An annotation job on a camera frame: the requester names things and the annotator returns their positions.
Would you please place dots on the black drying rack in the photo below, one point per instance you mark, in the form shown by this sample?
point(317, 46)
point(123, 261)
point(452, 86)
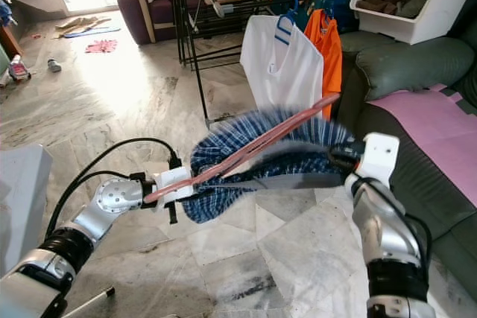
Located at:
point(186, 35)

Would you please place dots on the pink white toy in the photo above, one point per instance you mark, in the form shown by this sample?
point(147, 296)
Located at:
point(19, 68)

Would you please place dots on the pink sheet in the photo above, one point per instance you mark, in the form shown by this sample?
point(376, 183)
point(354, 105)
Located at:
point(432, 132)

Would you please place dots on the folded clothes pile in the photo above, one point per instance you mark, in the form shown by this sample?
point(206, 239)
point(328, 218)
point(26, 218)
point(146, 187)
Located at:
point(391, 5)

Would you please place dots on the pink rag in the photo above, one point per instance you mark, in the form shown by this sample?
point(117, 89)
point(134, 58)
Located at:
point(101, 47)

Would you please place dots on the blue plaid garment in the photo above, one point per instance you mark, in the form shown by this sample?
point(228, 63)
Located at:
point(298, 158)

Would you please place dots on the flat beige cloth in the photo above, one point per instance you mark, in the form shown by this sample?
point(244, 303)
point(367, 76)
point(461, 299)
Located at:
point(82, 23)

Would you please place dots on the pink hanger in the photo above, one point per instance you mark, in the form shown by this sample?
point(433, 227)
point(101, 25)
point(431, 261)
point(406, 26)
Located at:
point(246, 145)

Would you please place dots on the dark green sofa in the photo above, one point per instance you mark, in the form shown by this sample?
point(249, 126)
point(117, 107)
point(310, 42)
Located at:
point(410, 65)

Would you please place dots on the small grey can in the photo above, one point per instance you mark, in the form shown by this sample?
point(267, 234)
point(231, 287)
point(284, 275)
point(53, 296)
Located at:
point(54, 66)

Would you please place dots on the purple sofa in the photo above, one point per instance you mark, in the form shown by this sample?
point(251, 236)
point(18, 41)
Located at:
point(140, 24)

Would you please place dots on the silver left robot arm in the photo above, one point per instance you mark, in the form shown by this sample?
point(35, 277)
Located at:
point(78, 236)

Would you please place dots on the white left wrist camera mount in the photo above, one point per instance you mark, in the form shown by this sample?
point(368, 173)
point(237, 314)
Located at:
point(175, 179)

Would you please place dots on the blue hanger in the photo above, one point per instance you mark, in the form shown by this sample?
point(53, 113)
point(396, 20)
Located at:
point(285, 31)
point(326, 7)

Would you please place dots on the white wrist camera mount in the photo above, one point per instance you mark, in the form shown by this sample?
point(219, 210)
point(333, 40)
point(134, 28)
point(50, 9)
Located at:
point(378, 156)
point(175, 179)

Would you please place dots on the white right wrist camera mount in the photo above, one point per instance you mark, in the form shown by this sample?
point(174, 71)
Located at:
point(378, 156)

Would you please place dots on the large white storage bin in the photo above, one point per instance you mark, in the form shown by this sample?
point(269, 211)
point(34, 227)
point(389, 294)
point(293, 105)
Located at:
point(436, 24)

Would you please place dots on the orange shirt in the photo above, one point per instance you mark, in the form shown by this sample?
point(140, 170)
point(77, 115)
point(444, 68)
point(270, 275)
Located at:
point(328, 57)

